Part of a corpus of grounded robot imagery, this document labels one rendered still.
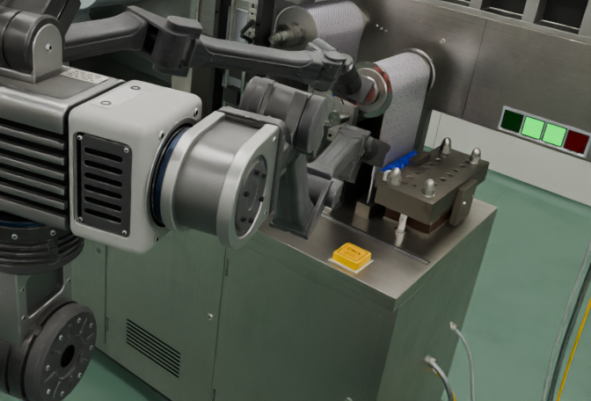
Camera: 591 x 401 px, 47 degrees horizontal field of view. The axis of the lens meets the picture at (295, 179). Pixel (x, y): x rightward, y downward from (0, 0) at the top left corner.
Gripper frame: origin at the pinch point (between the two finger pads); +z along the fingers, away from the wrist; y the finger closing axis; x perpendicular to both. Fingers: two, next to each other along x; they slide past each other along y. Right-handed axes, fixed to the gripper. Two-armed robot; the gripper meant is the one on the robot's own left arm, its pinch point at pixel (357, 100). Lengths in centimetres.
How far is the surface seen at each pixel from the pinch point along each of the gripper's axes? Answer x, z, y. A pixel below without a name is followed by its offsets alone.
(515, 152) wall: 101, 270, -1
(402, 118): 5.6, 14.9, 7.9
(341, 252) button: -36.3, 2.1, 16.5
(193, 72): -6, 24, -65
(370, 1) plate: 36.4, 18.2, -21.0
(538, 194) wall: 85, 281, 22
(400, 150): -0.2, 24.8, 9.1
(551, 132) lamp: 23, 26, 43
